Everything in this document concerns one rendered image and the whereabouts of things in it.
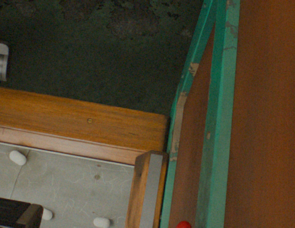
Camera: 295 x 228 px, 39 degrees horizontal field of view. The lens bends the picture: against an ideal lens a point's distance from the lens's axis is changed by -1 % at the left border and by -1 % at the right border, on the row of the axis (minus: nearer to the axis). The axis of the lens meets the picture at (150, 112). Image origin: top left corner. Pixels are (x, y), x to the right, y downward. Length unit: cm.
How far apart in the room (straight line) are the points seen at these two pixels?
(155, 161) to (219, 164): 43
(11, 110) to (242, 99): 66
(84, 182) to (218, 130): 56
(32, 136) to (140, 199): 28
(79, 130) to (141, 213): 24
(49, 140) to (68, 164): 6
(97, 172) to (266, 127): 65
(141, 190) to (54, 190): 20
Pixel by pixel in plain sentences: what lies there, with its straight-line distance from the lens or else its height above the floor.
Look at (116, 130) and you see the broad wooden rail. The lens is 88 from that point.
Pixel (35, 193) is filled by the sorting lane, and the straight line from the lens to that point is 87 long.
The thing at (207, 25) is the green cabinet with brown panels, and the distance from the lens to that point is 58.
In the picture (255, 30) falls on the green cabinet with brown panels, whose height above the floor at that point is 133.
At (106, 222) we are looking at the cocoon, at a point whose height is 76.
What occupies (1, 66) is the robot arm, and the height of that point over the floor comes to 93.
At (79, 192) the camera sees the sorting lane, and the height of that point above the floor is 74.
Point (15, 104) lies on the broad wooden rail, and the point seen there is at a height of 76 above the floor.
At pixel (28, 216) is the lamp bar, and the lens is 50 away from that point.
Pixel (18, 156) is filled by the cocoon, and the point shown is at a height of 76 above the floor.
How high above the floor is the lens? 158
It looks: 65 degrees down
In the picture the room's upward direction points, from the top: 12 degrees clockwise
